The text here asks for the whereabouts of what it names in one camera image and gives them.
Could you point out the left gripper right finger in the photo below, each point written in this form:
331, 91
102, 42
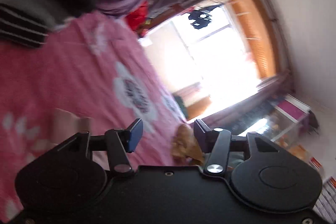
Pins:
223, 150

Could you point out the hanging dark socks rack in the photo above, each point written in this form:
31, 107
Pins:
201, 18

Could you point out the pink sweatshirt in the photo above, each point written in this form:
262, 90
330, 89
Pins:
65, 124

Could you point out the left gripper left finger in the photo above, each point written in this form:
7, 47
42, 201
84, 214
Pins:
117, 144

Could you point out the pink floral bed blanket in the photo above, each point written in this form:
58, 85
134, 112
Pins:
94, 68

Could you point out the small yellow brown garment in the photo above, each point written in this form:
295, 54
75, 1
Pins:
185, 147

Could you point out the red garment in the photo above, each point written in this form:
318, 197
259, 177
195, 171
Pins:
138, 17

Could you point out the glass display cabinet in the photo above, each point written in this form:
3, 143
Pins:
284, 124

